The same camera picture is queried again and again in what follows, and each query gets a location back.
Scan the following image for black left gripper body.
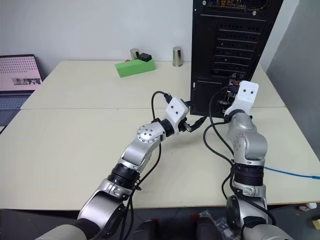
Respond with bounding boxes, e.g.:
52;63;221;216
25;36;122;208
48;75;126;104
178;99;195;134

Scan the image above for black computer tower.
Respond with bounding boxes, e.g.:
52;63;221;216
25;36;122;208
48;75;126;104
189;0;285;119

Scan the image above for tall silver metal cup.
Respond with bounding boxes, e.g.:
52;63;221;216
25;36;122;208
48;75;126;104
172;45;184;67

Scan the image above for small black box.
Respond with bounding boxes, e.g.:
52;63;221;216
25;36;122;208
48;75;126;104
139;52;153;63

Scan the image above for green wedge box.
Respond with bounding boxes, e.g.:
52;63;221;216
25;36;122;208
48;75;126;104
114;59;157;79

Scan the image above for short silver metal cup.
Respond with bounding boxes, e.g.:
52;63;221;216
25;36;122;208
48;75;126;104
129;47;141;61

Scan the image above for clear plastic bag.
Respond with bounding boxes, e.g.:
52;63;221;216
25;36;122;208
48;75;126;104
199;210;232;237

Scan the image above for white and red object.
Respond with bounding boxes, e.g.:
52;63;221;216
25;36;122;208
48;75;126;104
296;202;317;212

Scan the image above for open laptop with pink screen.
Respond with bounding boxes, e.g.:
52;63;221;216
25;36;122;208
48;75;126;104
0;53;44;134

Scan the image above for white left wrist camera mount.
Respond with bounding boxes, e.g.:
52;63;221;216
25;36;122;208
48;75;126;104
164;97;191;134

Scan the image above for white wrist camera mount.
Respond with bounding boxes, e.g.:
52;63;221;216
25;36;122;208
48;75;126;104
223;80;259;118
164;97;191;134

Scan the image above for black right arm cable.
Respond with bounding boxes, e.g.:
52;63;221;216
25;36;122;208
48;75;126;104
202;84;277;227

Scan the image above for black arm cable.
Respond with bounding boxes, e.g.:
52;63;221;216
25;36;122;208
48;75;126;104
202;84;277;227
96;91;174;240

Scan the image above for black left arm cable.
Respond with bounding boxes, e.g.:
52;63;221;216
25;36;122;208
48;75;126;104
96;91;174;240

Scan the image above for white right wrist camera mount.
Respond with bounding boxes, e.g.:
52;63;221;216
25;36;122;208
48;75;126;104
223;80;259;118

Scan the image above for blue ethernet cable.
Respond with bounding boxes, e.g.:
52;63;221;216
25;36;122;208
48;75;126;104
264;166;320;180

